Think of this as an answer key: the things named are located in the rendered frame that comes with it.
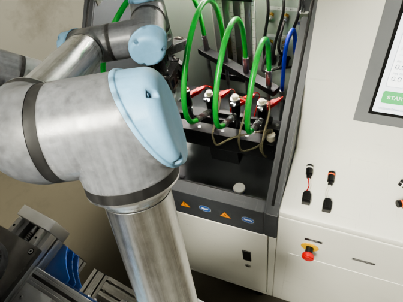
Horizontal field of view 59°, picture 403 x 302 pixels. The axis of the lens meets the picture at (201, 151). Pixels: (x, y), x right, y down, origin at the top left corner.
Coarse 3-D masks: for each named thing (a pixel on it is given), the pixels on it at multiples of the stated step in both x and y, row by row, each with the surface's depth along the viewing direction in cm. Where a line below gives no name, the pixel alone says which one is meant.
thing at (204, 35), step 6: (126, 0) 86; (192, 0) 103; (126, 6) 87; (120, 12) 86; (114, 18) 86; (120, 18) 87; (204, 30) 113; (204, 36) 115; (102, 66) 90; (102, 72) 91
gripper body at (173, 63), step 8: (168, 48) 86; (168, 56) 90; (160, 64) 89; (168, 64) 92; (176, 64) 92; (160, 72) 90; (168, 72) 91; (176, 72) 92; (168, 80) 91; (176, 80) 95
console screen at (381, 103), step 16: (400, 0) 72; (384, 16) 75; (400, 16) 74; (384, 32) 77; (400, 32) 76; (384, 48) 79; (400, 48) 78; (368, 64) 83; (384, 64) 81; (400, 64) 80; (368, 80) 85; (384, 80) 84; (400, 80) 82; (368, 96) 88; (384, 96) 86; (400, 96) 85; (368, 112) 90; (384, 112) 89; (400, 112) 87
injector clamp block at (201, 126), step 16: (192, 128) 116; (208, 128) 116; (224, 128) 115; (272, 128) 112; (208, 144) 120; (224, 144) 117; (240, 144) 113; (256, 144) 111; (272, 144) 108; (224, 160) 125
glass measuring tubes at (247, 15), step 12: (216, 0) 110; (228, 0) 106; (240, 0) 105; (252, 0) 107; (228, 12) 112; (240, 12) 112; (252, 12) 110; (216, 24) 116; (252, 24) 114; (216, 36) 120; (240, 36) 117; (252, 36) 117; (216, 48) 127; (228, 48) 122; (240, 48) 121; (252, 48) 121; (240, 60) 125; (252, 60) 126
